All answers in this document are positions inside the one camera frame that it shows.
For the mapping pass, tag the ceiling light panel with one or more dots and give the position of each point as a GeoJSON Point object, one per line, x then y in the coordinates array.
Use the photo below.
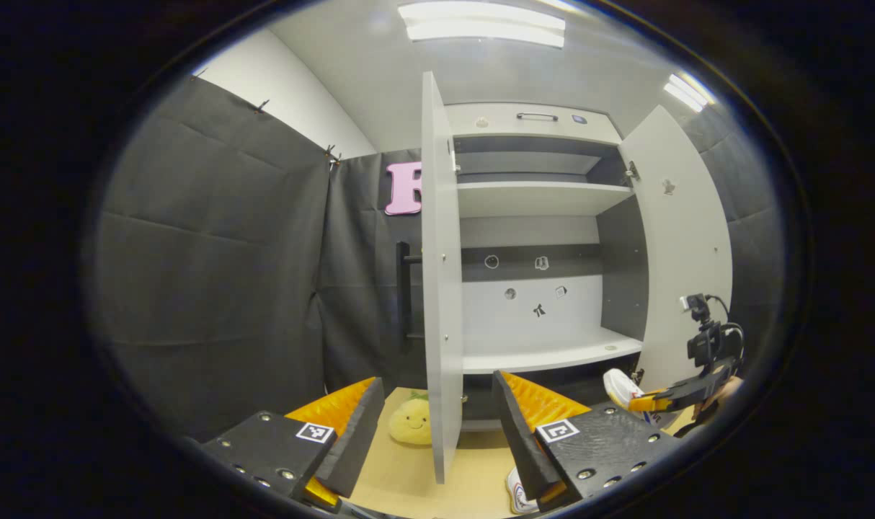
{"type": "Point", "coordinates": [688, 92]}
{"type": "Point", "coordinates": [481, 21]}

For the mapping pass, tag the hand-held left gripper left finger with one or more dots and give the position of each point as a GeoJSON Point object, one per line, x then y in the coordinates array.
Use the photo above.
{"type": "Point", "coordinates": [354, 447]}

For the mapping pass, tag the grey shoe cabinet door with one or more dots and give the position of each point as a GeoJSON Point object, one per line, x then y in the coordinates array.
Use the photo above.
{"type": "Point", "coordinates": [686, 238]}
{"type": "Point", "coordinates": [441, 288]}

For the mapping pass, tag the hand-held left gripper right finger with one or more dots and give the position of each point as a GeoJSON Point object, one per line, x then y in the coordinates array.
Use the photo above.
{"type": "Point", "coordinates": [527, 447]}

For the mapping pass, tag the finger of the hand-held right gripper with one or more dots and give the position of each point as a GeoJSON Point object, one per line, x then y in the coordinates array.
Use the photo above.
{"type": "Point", "coordinates": [686, 393]}

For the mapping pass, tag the grey shoe cabinet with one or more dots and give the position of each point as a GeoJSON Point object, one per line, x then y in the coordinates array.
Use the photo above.
{"type": "Point", "coordinates": [538, 198]}

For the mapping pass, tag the yellow plush toy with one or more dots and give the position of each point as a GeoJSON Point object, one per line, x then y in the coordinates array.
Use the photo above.
{"type": "Point", "coordinates": [411, 422]}

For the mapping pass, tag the white canvas shoe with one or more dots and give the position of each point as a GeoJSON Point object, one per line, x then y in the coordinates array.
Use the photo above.
{"type": "Point", "coordinates": [621, 389]}
{"type": "Point", "coordinates": [518, 494]}

